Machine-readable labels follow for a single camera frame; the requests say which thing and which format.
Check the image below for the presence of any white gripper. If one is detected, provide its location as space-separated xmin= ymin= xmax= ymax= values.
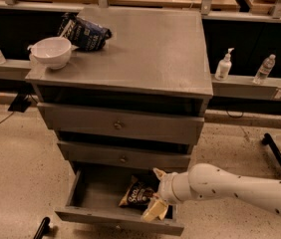
xmin=141 ymin=167 xmax=190 ymax=222

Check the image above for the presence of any brown chip bag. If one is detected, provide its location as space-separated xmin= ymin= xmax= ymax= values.
xmin=119 ymin=174 xmax=158 ymax=208

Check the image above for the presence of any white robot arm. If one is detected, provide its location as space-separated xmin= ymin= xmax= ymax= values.
xmin=141 ymin=163 xmax=281 ymax=222

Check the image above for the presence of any grey middle drawer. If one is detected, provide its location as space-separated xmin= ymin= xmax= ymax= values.
xmin=58 ymin=140 xmax=190 ymax=171

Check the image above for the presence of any grey drawer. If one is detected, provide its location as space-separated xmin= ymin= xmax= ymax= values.
xmin=38 ymin=103 xmax=204 ymax=144
xmin=55 ymin=166 xmax=184 ymax=236
xmin=58 ymin=140 xmax=190 ymax=171

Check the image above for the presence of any grey bottom drawer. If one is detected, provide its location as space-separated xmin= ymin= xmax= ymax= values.
xmin=55 ymin=166 xmax=184 ymax=236

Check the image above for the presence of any grey top drawer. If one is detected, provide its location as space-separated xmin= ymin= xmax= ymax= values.
xmin=38 ymin=103 xmax=204 ymax=144

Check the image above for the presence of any grey drawer cabinet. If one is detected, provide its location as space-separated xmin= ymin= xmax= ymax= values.
xmin=25 ymin=6 xmax=214 ymax=175

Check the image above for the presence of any dark blue chip bag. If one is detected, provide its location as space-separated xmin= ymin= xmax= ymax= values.
xmin=58 ymin=13 xmax=112 ymax=52

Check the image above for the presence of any black stand leg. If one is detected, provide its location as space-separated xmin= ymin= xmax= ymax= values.
xmin=261 ymin=132 xmax=281 ymax=183

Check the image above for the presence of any white pump bottle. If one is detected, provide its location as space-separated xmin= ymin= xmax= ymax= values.
xmin=214 ymin=48 xmax=233 ymax=81

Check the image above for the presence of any clear water bottle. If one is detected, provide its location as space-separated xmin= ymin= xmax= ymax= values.
xmin=253 ymin=54 xmax=276 ymax=85

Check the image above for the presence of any black power box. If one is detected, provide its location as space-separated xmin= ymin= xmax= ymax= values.
xmin=8 ymin=93 xmax=31 ymax=113

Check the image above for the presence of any white bowl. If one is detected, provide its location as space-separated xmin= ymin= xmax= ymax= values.
xmin=28 ymin=37 xmax=72 ymax=70

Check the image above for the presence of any black post bottom left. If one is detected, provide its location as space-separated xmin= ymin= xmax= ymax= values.
xmin=33 ymin=217 xmax=50 ymax=239

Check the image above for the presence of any grey rail shelf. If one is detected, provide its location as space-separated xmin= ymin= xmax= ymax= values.
xmin=0 ymin=60 xmax=281 ymax=101

